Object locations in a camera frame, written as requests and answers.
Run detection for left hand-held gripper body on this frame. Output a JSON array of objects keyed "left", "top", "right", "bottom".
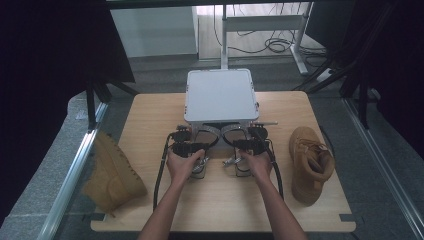
[{"left": 168, "top": 124, "right": 201, "bottom": 158}]

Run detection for white two-tier shoe rack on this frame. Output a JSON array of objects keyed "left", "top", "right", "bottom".
[{"left": 183, "top": 68, "right": 260, "bottom": 151}]

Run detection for white metal desk frame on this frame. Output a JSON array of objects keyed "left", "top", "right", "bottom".
[{"left": 219, "top": 1, "right": 315, "bottom": 76}]

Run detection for black tripod stand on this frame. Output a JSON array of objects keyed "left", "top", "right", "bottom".
[{"left": 84, "top": 78, "right": 140, "bottom": 132}]

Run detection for black metal stand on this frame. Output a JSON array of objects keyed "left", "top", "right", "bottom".
[{"left": 291, "top": 3, "right": 373, "bottom": 130}]

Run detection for black heeled sandal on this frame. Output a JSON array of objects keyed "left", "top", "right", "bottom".
[
  {"left": 190, "top": 123, "right": 222, "bottom": 180},
  {"left": 221, "top": 123, "right": 259, "bottom": 178}
]

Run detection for left hand-held gripper cable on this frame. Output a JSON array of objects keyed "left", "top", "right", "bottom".
[{"left": 152, "top": 131, "right": 177, "bottom": 212}]

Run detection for aluminium floor rail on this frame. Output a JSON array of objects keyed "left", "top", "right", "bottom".
[
  {"left": 343, "top": 98, "right": 424, "bottom": 240},
  {"left": 36, "top": 101, "right": 110, "bottom": 240}
]

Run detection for tan suede boot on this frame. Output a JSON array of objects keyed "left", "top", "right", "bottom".
[
  {"left": 81, "top": 130, "right": 149, "bottom": 215},
  {"left": 288, "top": 126, "right": 336, "bottom": 206}
]

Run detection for black floor cables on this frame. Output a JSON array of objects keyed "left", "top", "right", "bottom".
[{"left": 213, "top": 3, "right": 328, "bottom": 58}]

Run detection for black curtain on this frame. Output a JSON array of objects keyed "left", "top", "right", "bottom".
[
  {"left": 346, "top": 0, "right": 424, "bottom": 163},
  {"left": 0, "top": 0, "right": 136, "bottom": 228}
]

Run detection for hand-held gripper cable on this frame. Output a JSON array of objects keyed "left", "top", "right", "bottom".
[
  {"left": 264, "top": 139, "right": 285, "bottom": 202},
  {"left": 152, "top": 131, "right": 177, "bottom": 212}
]

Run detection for right hand-held gripper cable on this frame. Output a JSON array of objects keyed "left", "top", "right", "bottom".
[{"left": 264, "top": 139, "right": 285, "bottom": 202}]

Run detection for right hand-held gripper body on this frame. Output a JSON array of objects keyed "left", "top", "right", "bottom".
[{"left": 242, "top": 121, "right": 279, "bottom": 156}]

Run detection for white power strip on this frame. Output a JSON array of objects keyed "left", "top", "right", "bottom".
[{"left": 315, "top": 67, "right": 334, "bottom": 84}]

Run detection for person's left hand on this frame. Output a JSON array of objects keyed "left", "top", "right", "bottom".
[{"left": 165, "top": 149, "right": 206, "bottom": 188}]

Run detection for person's right hand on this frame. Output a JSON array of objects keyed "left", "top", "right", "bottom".
[{"left": 238, "top": 149, "right": 273, "bottom": 185}]

